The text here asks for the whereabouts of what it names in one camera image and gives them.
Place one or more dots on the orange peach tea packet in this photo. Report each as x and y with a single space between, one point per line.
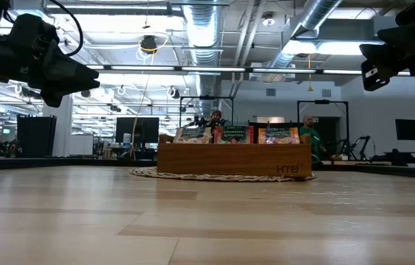
279 136

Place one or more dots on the red strawberry tea packet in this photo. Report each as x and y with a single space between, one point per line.
234 135

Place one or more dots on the round woven straw placemat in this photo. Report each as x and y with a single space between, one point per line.
145 172

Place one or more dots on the white round pillar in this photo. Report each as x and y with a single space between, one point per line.
62 129

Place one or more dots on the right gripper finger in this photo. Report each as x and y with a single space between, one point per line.
373 75
384 51

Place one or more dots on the person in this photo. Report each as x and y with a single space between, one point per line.
312 136
216 117

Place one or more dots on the beige vanilla tea packet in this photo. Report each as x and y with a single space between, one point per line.
192 136

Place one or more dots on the black background robot arm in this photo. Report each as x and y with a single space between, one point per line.
356 145

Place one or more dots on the wooden three-compartment tea box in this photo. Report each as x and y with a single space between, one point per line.
229 160

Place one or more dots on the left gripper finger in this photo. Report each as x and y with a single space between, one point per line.
71 71
53 98

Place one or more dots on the black round ceiling lamp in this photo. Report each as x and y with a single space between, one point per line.
148 43

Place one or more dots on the black gantry frame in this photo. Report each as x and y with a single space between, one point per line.
322 101
207 97

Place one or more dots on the black tall cabinet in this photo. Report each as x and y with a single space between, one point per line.
36 136

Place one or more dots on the long LED light bar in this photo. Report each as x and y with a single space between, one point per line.
211 68

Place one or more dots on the silver ventilation duct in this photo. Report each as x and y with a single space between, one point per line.
303 25
202 33

